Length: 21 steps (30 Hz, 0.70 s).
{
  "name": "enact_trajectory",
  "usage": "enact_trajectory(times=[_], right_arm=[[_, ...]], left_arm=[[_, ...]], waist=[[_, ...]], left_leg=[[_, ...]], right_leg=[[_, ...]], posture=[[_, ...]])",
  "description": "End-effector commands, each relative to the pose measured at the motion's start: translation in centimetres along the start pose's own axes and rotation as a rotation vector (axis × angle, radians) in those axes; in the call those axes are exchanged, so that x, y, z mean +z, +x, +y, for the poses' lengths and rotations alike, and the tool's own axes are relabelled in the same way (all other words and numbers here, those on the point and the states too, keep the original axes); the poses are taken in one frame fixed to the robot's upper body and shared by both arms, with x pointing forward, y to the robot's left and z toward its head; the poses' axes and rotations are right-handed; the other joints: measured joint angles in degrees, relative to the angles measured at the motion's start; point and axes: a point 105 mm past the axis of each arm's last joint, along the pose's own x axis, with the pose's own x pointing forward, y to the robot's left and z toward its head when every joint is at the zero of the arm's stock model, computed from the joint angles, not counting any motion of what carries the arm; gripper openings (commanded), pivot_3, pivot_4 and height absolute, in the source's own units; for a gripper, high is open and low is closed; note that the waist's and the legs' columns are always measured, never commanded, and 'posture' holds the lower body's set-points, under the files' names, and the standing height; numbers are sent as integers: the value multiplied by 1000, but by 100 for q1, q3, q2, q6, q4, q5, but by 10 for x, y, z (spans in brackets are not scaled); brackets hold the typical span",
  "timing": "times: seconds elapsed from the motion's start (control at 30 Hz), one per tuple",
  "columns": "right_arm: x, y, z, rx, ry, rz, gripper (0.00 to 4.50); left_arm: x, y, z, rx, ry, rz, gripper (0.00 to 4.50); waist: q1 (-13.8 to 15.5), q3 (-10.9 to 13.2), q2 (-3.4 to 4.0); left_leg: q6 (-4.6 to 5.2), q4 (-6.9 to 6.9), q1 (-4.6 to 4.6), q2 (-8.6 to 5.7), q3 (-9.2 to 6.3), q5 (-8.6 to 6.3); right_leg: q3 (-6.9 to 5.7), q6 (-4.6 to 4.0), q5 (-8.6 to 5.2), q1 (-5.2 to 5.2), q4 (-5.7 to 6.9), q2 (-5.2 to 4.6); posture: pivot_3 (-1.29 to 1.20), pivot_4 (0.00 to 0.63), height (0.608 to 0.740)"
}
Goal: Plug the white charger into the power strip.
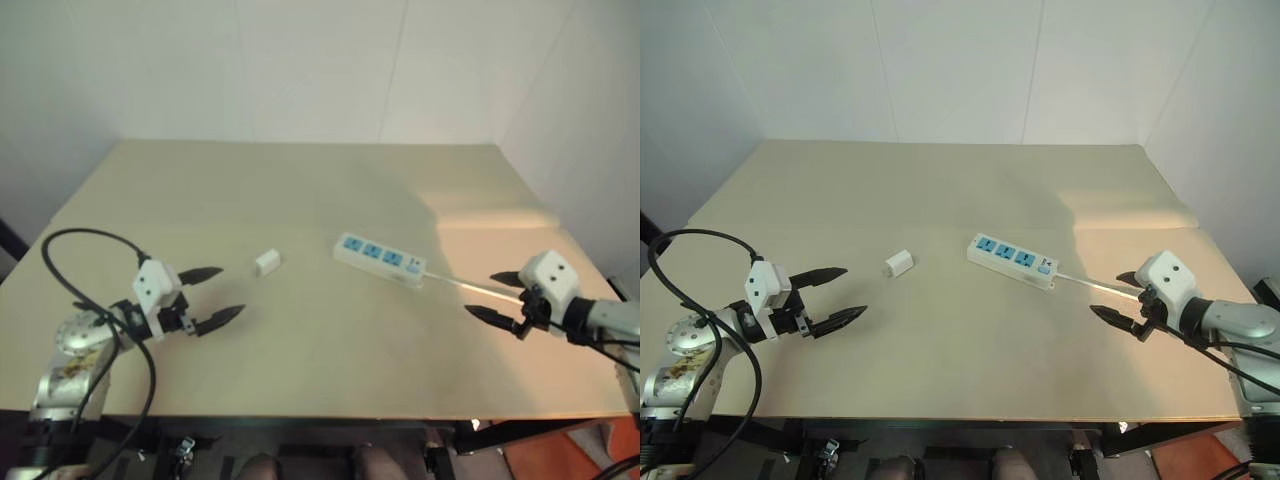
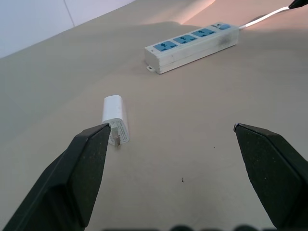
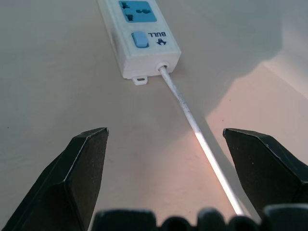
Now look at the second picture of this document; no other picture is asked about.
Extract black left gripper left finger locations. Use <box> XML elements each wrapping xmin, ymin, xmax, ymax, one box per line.
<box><xmin>0</xmin><ymin>123</ymin><xmax>112</xmax><ymax>231</ymax></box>

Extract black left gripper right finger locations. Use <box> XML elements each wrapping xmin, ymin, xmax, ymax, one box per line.
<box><xmin>233</xmin><ymin>123</ymin><xmax>308</xmax><ymax>231</ymax></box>

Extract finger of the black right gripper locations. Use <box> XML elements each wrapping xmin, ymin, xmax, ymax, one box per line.
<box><xmin>288</xmin><ymin>0</ymin><xmax>308</xmax><ymax>10</ymax></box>

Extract white plug adapter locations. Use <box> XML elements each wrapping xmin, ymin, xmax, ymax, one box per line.
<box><xmin>101</xmin><ymin>95</ymin><xmax>131</xmax><ymax>147</ymax></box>

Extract white power strip blue sockets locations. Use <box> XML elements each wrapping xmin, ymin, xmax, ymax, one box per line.
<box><xmin>144</xmin><ymin>22</ymin><xmax>240</xmax><ymax>75</ymax></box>

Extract white cable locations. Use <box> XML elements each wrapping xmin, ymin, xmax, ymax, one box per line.
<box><xmin>238</xmin><ymin>6</ymin><xmax>293</xmax><ymax>30</ymax></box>

